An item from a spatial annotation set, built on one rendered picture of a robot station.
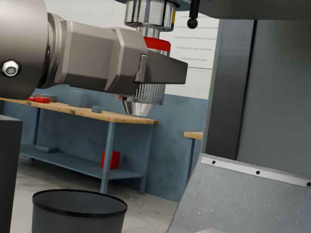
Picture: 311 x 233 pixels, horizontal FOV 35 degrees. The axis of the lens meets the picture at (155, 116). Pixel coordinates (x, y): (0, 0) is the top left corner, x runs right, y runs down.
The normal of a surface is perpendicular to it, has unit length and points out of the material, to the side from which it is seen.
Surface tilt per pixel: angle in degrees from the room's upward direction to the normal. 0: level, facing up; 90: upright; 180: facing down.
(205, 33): 90
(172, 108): 90
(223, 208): 64
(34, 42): 85
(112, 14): 90
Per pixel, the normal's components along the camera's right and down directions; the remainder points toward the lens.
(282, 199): -0.49, -0.48
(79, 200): 0.11, 0.00
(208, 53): -0.62, -0.04
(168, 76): 0.51, 0.11
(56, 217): -0.34, 0.07
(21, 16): 0.52, -0.35
